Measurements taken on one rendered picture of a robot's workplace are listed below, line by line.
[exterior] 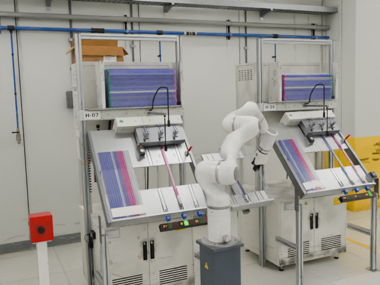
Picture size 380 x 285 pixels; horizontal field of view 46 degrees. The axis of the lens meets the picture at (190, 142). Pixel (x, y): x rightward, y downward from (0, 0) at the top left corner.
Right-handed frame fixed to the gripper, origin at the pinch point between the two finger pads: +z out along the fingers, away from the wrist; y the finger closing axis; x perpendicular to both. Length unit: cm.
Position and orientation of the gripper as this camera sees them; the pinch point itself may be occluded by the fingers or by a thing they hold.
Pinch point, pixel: (256, 167)
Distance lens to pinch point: 312.4
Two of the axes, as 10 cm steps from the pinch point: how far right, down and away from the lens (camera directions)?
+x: -4.2, -6.1, 6.7
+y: 8.8, -0.7, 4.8
